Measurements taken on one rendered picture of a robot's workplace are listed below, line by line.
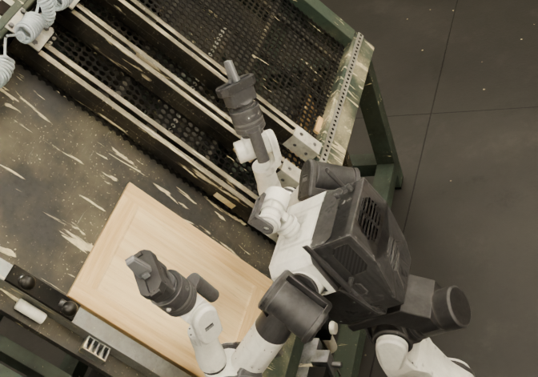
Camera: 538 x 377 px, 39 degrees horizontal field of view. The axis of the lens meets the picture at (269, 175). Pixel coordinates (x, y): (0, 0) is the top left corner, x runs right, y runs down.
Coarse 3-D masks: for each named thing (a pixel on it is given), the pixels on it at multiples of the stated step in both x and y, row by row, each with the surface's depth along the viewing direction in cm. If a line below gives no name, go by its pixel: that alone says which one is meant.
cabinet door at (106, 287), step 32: (128, 192) 231; (128, 224) 226; (160, 224) 233; (96, 256) 214; (128, 256) 221; (160, 256) 227; (192, 256) 235; (224, 256) 242; (96, 288) 209; (128, 288) 216; (224, 288) 236; (256, 288) 244; (128, 320) 210; (160, 320) 217; (224, 320) 230; (160, 352) 212; (192, 352) 218
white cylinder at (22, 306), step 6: (18, 300) 194; (24, 300) 194; (18, 306) 193; (24, 306) 193; (30, 306) 194; (24, 312) 194; (30, 312) 194; (36, 312) 194; (42, 312) 196; (30, 318) 195; (36, 318) 194; (42, 318) 195
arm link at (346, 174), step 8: (320, 168) 209; (336, 168) 211; (344, 168) 212; (352, 168) 214; (320, 176) 208; (328, 176) 209; (344, 176) 210; (352, 176) 211; (320, 184) 208; (328, 184) 209; (336, 184) 209; (344, 184) 210
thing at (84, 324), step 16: (0, 272) 193; (16, 288) 193; (32, 304) 197; (64, 320) 198; (80, 320) 200; (96, 320) 202; (96, 336) 200; (112, 336) 203; (112, 352) 203; (128, 352) 203; (144, 352) 206; (144, 368) 205; (160, 368) 207; (176, 368) 210
